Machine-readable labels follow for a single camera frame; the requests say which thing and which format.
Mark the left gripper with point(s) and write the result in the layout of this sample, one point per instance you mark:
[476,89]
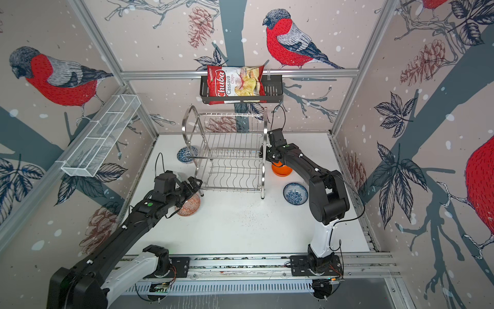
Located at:
[190,191]

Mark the stainless steel dish rack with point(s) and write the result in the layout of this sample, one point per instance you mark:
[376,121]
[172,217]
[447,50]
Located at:
[227,149]

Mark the blue floral ceramic bowl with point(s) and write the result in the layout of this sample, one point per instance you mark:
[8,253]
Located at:
[295,193]

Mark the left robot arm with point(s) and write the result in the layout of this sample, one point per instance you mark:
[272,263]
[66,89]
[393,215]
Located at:
[93,282]

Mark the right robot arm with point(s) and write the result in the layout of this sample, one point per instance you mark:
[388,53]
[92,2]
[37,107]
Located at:
[327,194]

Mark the orange plastic bowl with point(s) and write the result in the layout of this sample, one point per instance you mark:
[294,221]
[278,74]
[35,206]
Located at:
[280,169]

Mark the dark blue patterned bowl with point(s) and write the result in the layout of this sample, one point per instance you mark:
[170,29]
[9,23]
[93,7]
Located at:
[186,155]

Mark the red cassava chips bag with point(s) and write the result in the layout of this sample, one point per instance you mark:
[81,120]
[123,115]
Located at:
[226,81]

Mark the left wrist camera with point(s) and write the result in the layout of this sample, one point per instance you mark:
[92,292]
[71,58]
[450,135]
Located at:
[165,182]

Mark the black wall basket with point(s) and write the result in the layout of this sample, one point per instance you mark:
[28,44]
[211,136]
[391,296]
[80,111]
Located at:
[272,84]

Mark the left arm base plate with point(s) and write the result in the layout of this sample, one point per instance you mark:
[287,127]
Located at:
[174,267]

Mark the aluminium front rail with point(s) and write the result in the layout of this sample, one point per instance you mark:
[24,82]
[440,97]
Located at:
[216,267]

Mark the white wire mesh shelf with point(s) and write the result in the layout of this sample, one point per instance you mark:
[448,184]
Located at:
[91,153]

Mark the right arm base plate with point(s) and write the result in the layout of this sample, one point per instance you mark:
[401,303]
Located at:
[309,265]

